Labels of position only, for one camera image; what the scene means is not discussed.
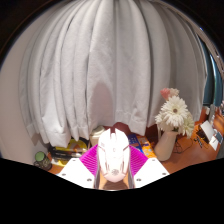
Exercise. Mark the dark mug with green inside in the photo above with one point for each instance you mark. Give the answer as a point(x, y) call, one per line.
point(42, 160)

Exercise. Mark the white curtain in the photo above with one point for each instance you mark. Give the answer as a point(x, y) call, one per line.
point(106, 66)

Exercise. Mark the white desk device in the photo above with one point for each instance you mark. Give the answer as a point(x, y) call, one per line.
point(208, 131)

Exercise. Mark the orange cover book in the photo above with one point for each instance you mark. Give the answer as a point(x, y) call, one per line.
point(146, 146)

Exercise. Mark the thin black book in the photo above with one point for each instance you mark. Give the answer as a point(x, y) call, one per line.
point(63, 152)
point(63, 156)

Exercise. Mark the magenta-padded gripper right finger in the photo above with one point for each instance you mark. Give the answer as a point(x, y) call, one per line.
point(150, 171)

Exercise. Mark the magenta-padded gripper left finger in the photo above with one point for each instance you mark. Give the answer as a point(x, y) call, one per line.
point(76, 171)

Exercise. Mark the pink computer mouse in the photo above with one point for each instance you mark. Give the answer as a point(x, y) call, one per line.
point(113, 156)

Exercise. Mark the white daisy flower bouquet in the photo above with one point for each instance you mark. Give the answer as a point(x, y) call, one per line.
point(175, 115)

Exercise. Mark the white ceramic vase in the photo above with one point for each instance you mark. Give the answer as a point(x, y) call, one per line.
point(165, 146)

